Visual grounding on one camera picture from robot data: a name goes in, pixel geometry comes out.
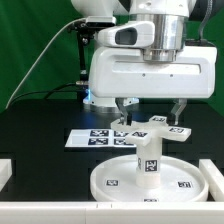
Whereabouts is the white marker sheet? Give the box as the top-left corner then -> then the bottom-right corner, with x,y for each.
65,129 -> 134,148

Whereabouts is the black cable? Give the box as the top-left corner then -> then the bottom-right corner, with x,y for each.
6,83 -> 84,109

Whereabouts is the white left barrier block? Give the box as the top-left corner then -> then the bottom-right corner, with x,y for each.
0,159 -> 12,191

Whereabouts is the white cross-shaped table base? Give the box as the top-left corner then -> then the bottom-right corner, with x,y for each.
111,116 -> 191,147

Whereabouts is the white front barrier rail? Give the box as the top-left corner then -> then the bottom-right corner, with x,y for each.
0,202 -> 224,224

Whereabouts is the white barrier block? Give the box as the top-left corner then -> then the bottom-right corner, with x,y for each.
199,159 -> 224,202
0,159 -> 12,191

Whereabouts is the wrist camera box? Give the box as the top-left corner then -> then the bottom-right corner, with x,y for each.
98,21 -> 155,48

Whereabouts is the black camera on stand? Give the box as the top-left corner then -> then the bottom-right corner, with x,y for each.
67,16 -> 116,96

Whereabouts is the white camera cable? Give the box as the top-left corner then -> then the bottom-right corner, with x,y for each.
5,19 -> 87,110

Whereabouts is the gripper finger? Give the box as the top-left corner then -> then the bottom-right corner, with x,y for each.
171,98 -> 187,125
115,98 -> 132,126

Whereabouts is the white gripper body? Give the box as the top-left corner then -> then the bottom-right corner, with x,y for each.
89,46 -> 217,99

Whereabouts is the white round table top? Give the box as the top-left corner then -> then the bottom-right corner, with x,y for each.
90,154 -> 209,202

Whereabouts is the white right barrier block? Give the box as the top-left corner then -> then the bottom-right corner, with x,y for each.
199,159 -> 224,202

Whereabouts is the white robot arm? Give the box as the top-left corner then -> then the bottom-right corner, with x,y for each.
71,0 -> 224,125

